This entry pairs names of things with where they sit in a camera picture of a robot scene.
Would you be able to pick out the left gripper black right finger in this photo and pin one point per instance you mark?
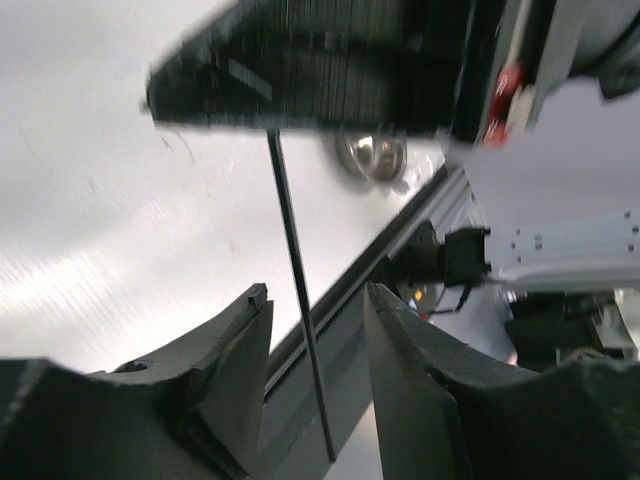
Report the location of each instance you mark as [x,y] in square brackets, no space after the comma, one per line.
[447,411]

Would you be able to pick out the stainless steel pet bowl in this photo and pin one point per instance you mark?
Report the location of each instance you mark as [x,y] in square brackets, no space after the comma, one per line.
[373,158]

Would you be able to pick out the black tent pole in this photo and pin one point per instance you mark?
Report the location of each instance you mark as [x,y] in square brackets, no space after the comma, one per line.
[288,218]

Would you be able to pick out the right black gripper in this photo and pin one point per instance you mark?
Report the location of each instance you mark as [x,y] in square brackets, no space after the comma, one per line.
[409,68]

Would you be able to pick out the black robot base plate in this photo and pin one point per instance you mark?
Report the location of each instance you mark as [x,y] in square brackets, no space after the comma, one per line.
[540,327]

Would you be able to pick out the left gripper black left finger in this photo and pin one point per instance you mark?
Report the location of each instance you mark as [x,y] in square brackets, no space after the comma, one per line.
[188,410]

